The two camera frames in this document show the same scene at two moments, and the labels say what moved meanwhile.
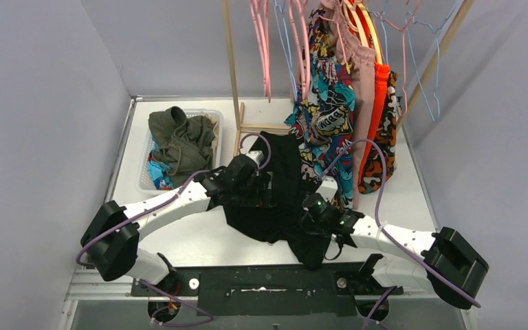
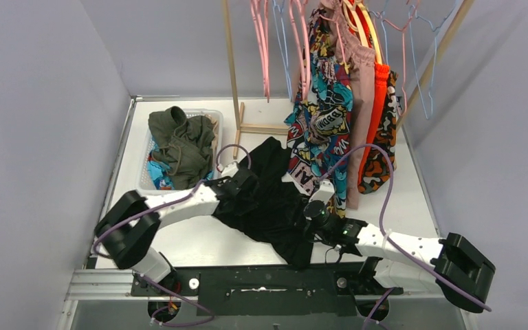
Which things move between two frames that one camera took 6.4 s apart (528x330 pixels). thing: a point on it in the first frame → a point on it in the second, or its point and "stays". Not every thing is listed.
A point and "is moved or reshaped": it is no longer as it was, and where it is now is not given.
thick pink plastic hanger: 302,4 stays
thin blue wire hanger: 293,78 is moved or reshaped
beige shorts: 216,128 stays
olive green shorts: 183,144 stays
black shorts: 282,223 is moved or reshaped
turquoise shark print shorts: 159,172 stays
